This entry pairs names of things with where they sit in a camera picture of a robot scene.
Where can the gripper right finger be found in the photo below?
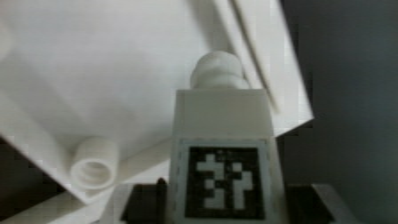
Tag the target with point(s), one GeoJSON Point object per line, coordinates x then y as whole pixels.
{"type": "Point", "coordinates": [316, 206]}

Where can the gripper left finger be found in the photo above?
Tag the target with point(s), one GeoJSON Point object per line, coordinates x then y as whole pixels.
{"type": "Point", "coordinates": [137, 204]}

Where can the white leg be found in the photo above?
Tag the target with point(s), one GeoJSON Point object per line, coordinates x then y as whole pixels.
{"type": "Point", "coordinates": [226, 187]}

